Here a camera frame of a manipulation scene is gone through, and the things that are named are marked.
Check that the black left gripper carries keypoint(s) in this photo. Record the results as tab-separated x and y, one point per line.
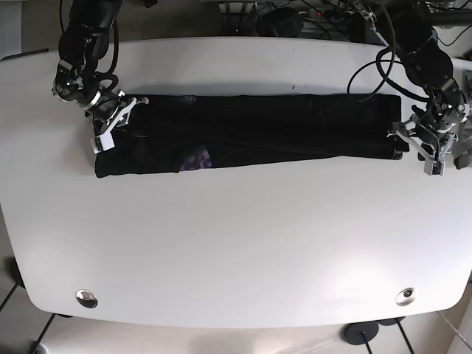
430	144

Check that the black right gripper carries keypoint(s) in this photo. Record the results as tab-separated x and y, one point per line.
109	105

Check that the grey T-shirt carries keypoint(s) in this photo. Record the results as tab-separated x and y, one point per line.
462	148

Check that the black T-shirt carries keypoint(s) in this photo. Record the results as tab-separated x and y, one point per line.
172	134

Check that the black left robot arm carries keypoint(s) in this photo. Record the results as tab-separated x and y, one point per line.
413	64

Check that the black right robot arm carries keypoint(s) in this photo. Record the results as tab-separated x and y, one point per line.
88	50

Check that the right silver table grommet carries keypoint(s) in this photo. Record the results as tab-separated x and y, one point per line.
405	297

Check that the silver table grommet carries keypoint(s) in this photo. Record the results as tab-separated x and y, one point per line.
86	299
405	297

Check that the left silver table grommet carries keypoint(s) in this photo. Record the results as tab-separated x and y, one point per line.
86	299

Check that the black left table leg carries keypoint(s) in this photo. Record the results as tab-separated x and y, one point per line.
15	275

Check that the black round stand base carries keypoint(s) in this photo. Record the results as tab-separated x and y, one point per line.
360	333

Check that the grey shoe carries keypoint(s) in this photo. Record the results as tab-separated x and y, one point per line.
41	349

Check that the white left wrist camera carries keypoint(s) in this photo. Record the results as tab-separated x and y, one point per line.
434	167

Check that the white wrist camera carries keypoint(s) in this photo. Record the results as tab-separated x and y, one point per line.
434	167
104	140

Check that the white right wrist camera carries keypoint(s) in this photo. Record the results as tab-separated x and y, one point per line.
104	140

